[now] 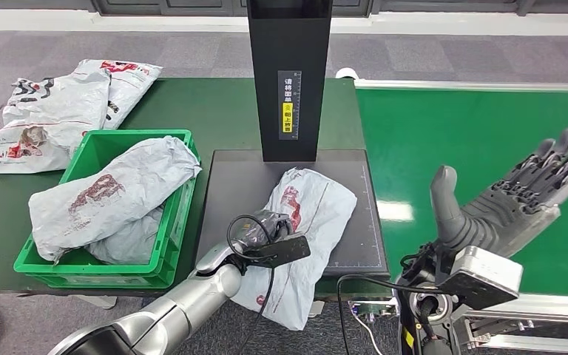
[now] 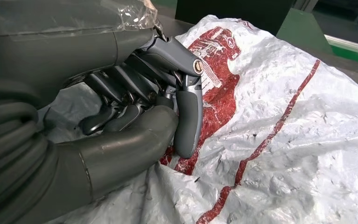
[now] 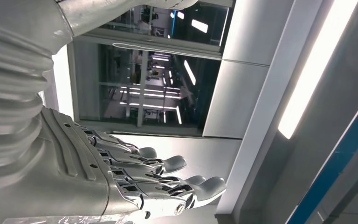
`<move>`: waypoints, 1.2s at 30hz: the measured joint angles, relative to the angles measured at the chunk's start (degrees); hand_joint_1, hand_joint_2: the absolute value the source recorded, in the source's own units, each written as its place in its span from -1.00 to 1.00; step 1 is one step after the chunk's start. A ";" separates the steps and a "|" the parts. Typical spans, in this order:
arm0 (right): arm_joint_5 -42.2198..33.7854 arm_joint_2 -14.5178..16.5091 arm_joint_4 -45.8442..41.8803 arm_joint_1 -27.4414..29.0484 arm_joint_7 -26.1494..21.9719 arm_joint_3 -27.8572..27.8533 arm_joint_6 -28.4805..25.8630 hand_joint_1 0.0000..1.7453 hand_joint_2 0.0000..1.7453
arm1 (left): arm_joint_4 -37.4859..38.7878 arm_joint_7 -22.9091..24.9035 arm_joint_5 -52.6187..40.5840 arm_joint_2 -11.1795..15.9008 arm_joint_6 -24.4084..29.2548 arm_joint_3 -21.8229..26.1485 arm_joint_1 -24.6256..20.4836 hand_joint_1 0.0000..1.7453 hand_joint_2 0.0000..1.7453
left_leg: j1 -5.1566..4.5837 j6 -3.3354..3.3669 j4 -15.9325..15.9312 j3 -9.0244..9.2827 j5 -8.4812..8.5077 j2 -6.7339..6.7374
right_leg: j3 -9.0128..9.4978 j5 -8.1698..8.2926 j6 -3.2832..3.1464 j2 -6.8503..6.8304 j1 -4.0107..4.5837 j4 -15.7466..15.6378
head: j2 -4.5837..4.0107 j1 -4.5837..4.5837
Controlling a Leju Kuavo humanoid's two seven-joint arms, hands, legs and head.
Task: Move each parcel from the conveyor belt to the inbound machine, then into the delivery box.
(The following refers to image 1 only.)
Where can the grey courier parcel red print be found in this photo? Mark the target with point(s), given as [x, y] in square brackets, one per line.
[127, 240]
[117, 191]
[318, 210]

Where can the green plastic crate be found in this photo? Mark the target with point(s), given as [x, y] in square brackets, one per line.
[166, 255]

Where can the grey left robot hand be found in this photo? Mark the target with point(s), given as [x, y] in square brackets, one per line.
[264, 228]

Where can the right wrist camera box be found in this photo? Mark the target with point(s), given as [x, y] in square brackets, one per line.
[485, 277]

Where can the white conveyor roller cap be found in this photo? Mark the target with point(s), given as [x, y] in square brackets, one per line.
[346, 73]

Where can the white courier bag red logo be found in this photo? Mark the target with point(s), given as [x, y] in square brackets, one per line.
[132, 83]

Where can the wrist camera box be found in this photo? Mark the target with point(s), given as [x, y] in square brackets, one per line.
[284, 250]
[485, 277]

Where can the black inbound scanner machine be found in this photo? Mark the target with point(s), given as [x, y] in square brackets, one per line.
[245, 196]

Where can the white courier bag black print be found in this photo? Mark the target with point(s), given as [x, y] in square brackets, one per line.
[53, 112]

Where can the dark green table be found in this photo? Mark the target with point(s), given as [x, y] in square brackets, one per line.
[200, 105]

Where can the white table foot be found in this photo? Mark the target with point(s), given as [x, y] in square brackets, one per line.
[317, 307]
[98, 300]

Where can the green conveyor belt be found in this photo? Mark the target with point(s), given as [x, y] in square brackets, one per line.
[460, 127]

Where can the small conveyor control device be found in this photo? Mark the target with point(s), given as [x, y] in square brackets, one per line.
[374, 310]

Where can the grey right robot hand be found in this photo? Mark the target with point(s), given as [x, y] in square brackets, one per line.
[504, 215]

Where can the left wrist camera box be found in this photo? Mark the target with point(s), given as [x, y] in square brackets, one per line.
[284, 250]

